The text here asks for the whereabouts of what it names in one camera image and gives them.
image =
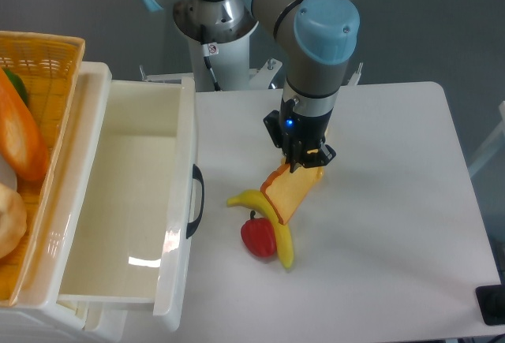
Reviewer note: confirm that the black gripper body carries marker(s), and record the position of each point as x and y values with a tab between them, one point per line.
288	124

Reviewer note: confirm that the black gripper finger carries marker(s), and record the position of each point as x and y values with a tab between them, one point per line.
295	155
318	157

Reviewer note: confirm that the toy bread slice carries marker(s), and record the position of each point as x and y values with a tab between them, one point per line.
285	191

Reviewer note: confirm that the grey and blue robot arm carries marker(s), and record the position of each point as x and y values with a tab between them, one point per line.
318	36

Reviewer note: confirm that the white upper drawer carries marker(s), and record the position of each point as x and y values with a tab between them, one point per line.
153	126

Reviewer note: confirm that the beige toy bread roll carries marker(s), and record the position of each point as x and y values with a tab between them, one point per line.
13	219

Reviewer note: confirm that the white drawer cabinet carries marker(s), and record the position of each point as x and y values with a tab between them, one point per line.
72	267

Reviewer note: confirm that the yellow toy banana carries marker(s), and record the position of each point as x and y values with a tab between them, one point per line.
256	201

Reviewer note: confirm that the red toy bell pepper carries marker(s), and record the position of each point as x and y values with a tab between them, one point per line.
258	236

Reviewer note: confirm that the black device at table edge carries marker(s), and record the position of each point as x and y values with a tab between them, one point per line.
491	303

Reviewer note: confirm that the yellow wicker basket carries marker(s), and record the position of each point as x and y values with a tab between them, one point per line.
49	66

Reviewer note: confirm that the orange toy baguette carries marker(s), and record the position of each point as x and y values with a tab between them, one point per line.
22	143

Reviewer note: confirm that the green toy vegetable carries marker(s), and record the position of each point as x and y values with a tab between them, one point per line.
18	84

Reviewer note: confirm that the black drawer handle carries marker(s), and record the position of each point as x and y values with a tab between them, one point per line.
198	201

